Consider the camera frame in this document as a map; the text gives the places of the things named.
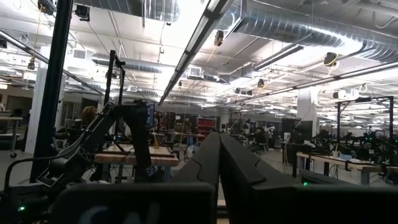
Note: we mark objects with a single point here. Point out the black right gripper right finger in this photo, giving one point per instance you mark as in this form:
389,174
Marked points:
295,205

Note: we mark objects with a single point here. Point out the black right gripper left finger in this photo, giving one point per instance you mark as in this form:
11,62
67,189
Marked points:
155,202

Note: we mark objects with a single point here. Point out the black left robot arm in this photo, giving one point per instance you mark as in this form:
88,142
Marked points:
93,133

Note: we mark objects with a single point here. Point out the wooden background table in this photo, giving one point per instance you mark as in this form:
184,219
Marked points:
161,160

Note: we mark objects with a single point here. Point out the floor fan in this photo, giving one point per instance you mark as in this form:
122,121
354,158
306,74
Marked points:
191,151

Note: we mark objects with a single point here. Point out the person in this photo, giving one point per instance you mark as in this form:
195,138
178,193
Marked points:
258,137
88,115

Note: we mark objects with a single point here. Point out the long wooden workbench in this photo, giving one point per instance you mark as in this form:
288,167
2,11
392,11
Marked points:
357,166

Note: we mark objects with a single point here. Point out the red storage rack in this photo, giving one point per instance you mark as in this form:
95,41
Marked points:
206,124

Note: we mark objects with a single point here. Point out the long ceiling light strip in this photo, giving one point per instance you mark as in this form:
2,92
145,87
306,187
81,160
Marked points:
326,79
199,34

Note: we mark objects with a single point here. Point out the small background table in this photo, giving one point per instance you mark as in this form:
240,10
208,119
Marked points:
11,118

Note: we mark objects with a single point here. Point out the black background table frame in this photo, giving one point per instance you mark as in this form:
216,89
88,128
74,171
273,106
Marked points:
109,77
363,99

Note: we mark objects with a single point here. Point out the black vertical frame post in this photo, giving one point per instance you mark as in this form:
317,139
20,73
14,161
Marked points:
53,93

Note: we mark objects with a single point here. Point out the silver spiral ceiling duct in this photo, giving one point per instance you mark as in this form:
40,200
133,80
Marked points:
311,31

